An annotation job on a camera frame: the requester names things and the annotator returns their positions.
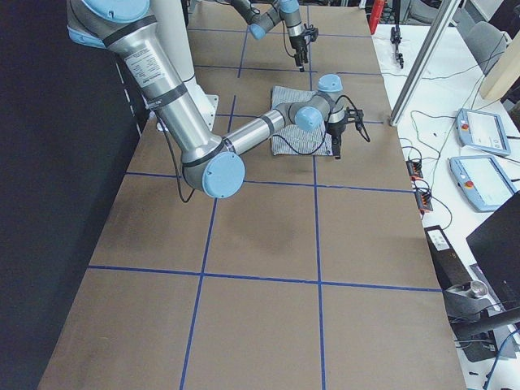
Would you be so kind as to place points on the metal cup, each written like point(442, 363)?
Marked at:
point(478, 289)

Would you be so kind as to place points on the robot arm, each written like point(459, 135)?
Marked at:
point(288, 12)
point(150, 37)

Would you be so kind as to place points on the red cylinder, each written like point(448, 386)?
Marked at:
point(375, 14)

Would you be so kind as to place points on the grey office chair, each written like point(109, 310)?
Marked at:
point(486, 43)

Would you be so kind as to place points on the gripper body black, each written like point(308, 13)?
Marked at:
point(336, 130)
point(299, 42)

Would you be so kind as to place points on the black monitor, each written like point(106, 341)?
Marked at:
point(495, 246)

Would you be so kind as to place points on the black flat box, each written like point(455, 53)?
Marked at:
point(448, 266)

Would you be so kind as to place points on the teach pendant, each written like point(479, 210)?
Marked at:
point(482, 130)
point(482, 181)

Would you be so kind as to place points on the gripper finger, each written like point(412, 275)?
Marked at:
point(300, 60)
point(336, 147)

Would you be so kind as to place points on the aluminium frame post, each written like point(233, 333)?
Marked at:
point(428, 48)

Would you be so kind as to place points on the near teach pendant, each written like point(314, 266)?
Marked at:
point(482, 181)

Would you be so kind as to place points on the far teach pendant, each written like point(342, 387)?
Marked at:
point(482, 130)

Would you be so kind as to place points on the orange black connector box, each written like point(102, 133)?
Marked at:
point(414, 168)

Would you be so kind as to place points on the striped polo shirt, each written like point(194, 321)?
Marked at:
point(293, 140)

